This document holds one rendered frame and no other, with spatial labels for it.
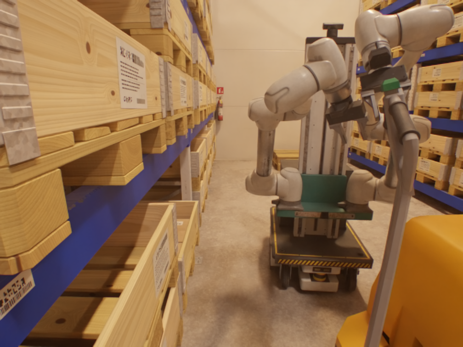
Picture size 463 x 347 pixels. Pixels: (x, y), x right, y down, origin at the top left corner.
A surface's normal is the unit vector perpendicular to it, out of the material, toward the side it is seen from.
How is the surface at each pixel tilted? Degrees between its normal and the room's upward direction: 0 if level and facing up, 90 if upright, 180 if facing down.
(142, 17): 90
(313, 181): 90
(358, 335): 22
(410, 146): 113
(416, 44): 150
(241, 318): 0
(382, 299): 89
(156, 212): 90
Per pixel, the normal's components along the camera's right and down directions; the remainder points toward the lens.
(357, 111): -0.44, 0.66
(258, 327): 0.00, -0.96
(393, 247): -0.42, 0.26
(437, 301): -0.96, -0.26
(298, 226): -0.12, 0.26
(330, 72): 0.14, 0.47
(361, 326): -0.37, -0.89
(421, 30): -0.18, 0.73
